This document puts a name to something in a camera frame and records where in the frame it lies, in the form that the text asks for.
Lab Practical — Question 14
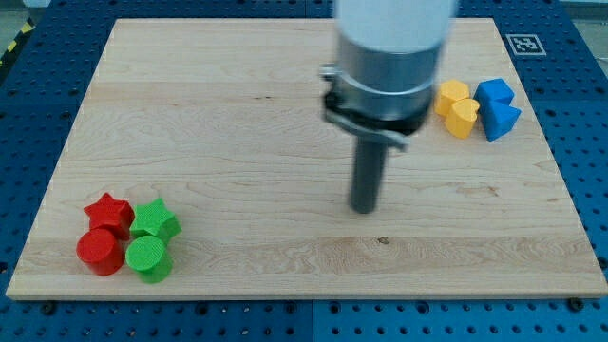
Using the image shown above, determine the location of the blue triangle block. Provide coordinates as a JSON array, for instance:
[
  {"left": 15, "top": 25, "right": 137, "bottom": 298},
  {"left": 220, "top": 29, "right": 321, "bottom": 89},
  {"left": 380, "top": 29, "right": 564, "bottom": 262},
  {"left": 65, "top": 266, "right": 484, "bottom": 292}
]
[{"left": 480, "top": 101, "right": 522, "bottom": 142}]

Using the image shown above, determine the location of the red cylinder block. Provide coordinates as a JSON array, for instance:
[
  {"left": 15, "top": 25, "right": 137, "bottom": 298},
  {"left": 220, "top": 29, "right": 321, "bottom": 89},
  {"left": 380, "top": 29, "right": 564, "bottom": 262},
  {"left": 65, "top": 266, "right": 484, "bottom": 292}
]
[{"left": 76, "top": 229, "right": 124, "bottom": 276}]

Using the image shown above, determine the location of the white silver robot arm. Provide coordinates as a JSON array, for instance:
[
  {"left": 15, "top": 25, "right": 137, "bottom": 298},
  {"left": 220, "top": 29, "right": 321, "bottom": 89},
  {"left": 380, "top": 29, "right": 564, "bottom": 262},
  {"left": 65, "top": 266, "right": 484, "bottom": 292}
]
[{"left": 320, "top": 0, "right": 459, "bottom": 150}]

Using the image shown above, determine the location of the green cylinder block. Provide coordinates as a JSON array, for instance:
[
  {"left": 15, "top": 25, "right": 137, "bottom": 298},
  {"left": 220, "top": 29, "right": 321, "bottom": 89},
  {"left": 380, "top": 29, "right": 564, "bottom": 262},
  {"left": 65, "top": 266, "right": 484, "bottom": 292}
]
[{"left": 125, "top": 236, "right": 173, "bottom": 284}]

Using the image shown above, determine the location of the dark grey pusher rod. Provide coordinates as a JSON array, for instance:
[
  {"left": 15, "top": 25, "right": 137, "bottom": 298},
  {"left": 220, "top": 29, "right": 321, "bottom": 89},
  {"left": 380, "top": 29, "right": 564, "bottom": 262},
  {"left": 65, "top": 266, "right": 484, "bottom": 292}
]
[{"left": 350, "top": 139, "right": 388, "bottom": 214}]

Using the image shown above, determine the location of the green star block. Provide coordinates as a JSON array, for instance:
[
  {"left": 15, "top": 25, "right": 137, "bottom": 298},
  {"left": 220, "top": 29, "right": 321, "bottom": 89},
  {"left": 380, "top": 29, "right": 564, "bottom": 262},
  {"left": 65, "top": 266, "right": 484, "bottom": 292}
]
[{"left": 129, "top": 198, "right": 182, "bottom": 244}]

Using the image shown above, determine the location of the light wooden board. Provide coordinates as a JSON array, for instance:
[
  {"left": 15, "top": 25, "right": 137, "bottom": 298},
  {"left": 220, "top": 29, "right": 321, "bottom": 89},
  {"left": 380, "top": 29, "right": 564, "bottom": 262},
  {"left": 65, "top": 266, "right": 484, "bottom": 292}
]
[{"left": 7, "top": 19, "right": 607, "bottom": 301}]

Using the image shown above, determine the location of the blue cube block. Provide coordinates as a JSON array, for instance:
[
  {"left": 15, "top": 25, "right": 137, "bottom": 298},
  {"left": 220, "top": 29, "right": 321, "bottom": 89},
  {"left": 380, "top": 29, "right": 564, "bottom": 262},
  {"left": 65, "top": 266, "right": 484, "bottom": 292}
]
[{"left": 474, "top": 78, "right": 515, "bottom": 106}]

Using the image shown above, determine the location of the red star block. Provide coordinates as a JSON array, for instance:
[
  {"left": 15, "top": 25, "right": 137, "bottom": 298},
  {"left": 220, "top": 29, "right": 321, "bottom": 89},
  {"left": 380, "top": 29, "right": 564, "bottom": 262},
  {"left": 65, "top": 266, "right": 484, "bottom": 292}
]
[{"left": 84, "top": 193, "right": 135, "bottom": 240}]

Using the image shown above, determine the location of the white fiducial marker tag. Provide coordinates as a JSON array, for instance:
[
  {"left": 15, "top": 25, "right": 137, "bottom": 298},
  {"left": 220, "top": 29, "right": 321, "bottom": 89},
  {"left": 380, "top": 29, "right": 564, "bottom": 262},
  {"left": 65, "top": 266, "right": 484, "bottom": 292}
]
[{"left": 505, "top": 33, "right": 546, "bottom": 56}]

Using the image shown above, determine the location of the yellow heart block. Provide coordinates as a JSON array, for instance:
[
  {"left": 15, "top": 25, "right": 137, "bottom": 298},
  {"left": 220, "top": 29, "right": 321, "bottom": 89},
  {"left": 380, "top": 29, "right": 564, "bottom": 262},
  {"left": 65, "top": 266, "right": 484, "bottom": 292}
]
[{"left": 445, "top": 99, "right": 480, "bottom": 139}]

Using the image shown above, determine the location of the yellow hexagon block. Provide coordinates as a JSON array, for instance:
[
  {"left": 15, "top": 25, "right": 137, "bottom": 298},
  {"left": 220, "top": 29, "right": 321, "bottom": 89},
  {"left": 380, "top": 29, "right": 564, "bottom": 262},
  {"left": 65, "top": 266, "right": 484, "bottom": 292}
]
[{"left": 433, "top": 79, "right": 470, "bottom": 117}]

